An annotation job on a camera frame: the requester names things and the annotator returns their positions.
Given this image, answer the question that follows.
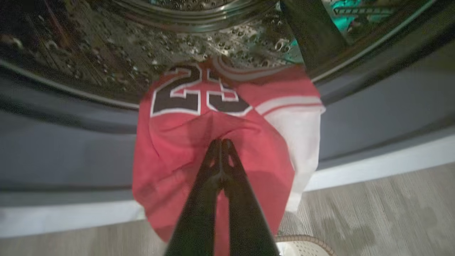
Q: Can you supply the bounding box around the white washing machine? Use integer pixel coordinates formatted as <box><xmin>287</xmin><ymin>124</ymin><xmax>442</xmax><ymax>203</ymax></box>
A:
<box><xmin>0</xmin><ymin>0</ymin><xmax>455</xmax><ymax>239</ymax></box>

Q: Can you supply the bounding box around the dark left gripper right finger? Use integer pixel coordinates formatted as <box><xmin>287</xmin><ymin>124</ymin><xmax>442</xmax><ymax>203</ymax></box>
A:
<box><xmin>223</xmin><ymin>139</ymin><xmax>280</xmax><ymax>256</ymax></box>

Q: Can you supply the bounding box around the red white basketball jersey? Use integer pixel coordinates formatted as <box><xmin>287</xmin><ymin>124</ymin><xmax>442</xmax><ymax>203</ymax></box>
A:
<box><xmin>132</xmin><ymin>57</ymin><xmax>326</xmax><ymax>256</ymax></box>

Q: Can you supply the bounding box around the grey rubber door gasket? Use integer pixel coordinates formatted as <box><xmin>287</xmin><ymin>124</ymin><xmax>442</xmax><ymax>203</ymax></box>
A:
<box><xmin>0</xmin><ymin>36</ymin><xmax>455</xmax><ymax>207</ymax></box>

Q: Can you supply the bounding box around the steel washing machine drum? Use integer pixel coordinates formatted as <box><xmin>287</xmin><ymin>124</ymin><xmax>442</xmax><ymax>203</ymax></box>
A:
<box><xmin>0</xmin><ymin>0</ymin><xmax>438</xmax><ymax>111</ymax></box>

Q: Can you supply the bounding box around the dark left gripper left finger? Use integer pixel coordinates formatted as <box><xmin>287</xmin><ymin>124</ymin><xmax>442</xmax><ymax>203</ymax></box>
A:
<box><xmin>165</xmin><ymin>139</ymin><xmax>223</xmax><ymax>256</ymax></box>

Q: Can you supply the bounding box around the cream plastic laundry basket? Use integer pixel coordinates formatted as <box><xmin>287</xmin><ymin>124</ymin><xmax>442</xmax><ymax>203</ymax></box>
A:
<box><xmin>275</xmin><ymin>234</ymin><xmax>336</xmax><ymax>256</ymax></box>

